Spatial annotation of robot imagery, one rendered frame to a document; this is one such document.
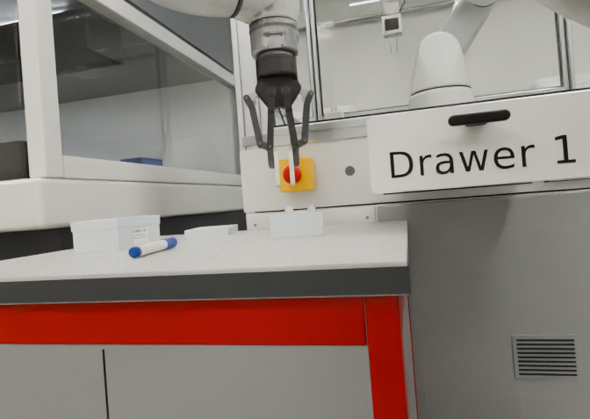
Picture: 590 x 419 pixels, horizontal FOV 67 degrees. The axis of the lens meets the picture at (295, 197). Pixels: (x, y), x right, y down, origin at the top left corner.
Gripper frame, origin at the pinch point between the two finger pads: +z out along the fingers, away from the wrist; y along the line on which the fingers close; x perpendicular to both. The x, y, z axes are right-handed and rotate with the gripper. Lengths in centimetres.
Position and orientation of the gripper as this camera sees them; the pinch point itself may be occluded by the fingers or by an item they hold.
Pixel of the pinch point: (284, 168)
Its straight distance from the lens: 82.1
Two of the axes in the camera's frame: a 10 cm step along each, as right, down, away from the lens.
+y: 10.0, -0.8, 0.4
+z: 0.8, 10.0, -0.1
